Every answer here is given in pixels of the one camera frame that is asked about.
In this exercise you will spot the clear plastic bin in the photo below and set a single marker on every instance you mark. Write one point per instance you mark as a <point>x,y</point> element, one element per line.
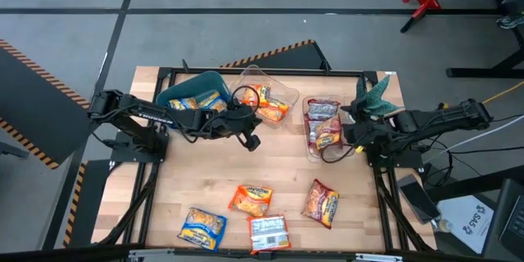
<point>254,74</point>
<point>331,156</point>

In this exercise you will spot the black laptop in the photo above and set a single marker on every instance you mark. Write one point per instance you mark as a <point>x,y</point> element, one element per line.
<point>507,217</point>

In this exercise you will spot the green artificial plant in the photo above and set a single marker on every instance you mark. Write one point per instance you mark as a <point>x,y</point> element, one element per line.
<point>376,98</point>

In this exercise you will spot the white printed paper sheet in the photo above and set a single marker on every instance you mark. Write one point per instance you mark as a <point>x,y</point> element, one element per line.
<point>466,221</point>

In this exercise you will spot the blue soy sauce ramen packet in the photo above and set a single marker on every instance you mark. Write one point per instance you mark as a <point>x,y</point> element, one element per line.
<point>202,229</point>
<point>182,103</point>
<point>210,100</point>

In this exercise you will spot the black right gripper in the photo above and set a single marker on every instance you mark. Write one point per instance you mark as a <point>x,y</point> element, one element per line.
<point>368,135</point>

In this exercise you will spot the person's shoe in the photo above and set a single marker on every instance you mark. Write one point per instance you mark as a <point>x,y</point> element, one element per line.
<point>511,21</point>

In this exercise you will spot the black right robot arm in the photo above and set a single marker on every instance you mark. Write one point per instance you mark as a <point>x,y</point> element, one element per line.
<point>442,120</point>

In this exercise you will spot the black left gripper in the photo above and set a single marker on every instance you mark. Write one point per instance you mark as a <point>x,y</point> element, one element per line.
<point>237,120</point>

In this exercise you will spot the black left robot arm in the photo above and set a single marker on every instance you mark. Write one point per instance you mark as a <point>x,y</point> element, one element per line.
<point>155,116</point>

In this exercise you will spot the black hazard-striped floor mat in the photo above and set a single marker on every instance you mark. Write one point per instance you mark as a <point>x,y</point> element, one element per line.
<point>94,204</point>
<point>37,102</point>
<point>290,59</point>

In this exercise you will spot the black desk frame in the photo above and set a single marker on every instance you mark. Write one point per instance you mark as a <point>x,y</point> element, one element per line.
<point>511,61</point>

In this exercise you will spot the black metal table frame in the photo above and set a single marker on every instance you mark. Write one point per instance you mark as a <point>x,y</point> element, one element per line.
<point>266,72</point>

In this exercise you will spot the black smartphone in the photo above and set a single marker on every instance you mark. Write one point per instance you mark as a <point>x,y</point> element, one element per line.
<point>417,198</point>

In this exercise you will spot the red beef ramen packet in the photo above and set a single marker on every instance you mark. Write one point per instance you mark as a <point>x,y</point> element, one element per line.
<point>311,135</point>
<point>323,108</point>
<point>327,135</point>
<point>321,204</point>

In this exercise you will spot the blue-grey plastic bin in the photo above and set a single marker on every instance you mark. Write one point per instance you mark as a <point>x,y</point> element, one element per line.
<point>192,84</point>

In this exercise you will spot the orange ramen packet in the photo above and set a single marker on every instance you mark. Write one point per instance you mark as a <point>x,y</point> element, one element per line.
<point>274,110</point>
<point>250,200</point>
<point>268,233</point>
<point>254,94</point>

